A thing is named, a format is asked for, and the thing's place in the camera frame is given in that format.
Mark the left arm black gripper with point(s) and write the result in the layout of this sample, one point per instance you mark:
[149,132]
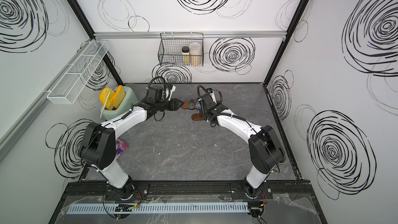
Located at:
[173,102]

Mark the black band watch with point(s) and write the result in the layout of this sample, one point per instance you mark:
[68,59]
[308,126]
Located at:
[192,105]

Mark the blue translucent watch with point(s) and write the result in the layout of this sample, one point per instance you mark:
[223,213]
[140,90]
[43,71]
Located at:
[198,105]

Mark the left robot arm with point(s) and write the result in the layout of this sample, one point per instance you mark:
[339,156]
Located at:
[98,147]

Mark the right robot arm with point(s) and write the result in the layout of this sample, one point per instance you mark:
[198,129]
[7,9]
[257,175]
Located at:
[265,148]

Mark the dark wooden watch stand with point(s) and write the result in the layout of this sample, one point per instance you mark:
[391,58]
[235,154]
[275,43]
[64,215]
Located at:
[198,116]

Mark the mint green toaster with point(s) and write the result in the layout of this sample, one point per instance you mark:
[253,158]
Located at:
[129,99]

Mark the white lid plastic jar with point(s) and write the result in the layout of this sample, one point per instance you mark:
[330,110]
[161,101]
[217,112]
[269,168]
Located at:
[195,53]

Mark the dark lid spice jar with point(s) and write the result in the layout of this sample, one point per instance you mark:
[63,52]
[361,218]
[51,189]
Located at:
[185,51]

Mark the orange sponge toast slice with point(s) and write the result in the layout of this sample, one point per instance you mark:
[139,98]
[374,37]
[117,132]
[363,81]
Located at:
[118,97]

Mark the purple snack wrapper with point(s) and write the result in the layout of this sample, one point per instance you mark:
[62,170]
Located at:
[121,146]

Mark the yellow sponge toast slice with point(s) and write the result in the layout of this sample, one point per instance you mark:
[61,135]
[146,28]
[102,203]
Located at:
[105,97]

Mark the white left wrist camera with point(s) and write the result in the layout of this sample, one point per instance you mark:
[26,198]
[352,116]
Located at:
[170,88]

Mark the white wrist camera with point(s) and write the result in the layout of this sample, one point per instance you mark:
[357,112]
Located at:
[170,88]
[211,94]

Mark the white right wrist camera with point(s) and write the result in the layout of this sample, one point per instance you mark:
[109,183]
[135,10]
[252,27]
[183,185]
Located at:
[211,94]

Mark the black wire wall basket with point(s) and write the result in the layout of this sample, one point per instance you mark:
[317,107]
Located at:
[171,43]

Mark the grey slotted cable duct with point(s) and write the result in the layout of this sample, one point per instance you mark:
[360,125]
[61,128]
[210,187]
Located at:
[157,208]

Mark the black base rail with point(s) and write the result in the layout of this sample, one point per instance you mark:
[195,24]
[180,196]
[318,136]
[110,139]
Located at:
[230,188]

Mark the white wire wall shelf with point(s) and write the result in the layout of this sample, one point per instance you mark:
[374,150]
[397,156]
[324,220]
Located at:
[78,72]

